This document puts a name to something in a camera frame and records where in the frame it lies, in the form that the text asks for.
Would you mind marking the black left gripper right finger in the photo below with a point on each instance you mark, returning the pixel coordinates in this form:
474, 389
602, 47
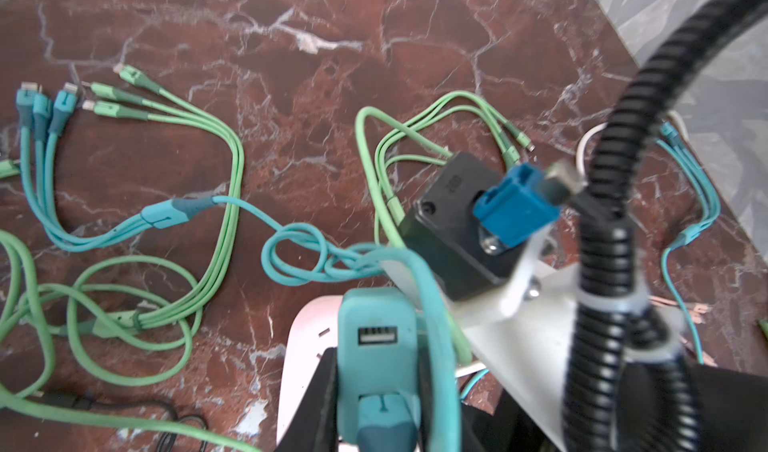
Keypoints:
441, 435

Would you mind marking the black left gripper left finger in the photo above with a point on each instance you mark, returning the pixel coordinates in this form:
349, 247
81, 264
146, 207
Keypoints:
314, 425

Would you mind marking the teal plug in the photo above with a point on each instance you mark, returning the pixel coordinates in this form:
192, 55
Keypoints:
378, 403

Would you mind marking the pink power socket cube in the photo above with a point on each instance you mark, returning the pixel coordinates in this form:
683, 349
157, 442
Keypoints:
313, 330

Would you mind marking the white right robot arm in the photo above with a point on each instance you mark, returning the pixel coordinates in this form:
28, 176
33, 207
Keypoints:
628, 386

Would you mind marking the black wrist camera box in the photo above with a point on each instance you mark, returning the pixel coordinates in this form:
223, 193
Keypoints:
472, 225

